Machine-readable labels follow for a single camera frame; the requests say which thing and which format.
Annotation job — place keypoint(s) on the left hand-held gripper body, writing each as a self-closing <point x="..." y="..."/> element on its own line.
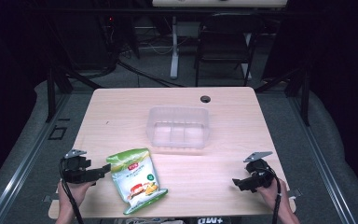
<point x="74" y="172"/>

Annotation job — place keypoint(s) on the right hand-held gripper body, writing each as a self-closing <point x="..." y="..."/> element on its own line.
<point x="261" y="175"/>

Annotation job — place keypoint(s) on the green and white snack bag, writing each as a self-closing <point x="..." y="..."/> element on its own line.
<point x="135" y="180"/>

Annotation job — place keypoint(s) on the clear plastic container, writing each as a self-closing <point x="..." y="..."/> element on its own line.
<point x="177" y="129"/>

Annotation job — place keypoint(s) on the person's left hand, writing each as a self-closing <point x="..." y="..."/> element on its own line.
<point x="74" y="191"/>

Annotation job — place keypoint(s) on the person's right hand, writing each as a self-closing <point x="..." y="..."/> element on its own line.
<point x="272" y="194"/>

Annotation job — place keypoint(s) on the person's printed clothing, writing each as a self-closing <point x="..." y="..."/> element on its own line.
<point x="171" y="221"/>

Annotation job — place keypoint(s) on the black metal chair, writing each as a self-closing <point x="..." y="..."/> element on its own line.
<point x="225" y="46"/>

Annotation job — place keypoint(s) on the white desk leg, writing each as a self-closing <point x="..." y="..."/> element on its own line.
<point x="174" y="53"/>

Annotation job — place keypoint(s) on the grey metal table bracket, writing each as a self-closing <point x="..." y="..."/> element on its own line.
<point x="294" y="193"/>
<point x="50" y="198"/>

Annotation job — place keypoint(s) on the aluminium floor rail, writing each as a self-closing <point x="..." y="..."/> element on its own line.
<point x="28" y="158"/>
<point x="321" y="161"/>

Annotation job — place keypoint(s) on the black metal stand post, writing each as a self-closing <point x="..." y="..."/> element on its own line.
<point x="51" y="93"/>
<point x="305" y="96"/>

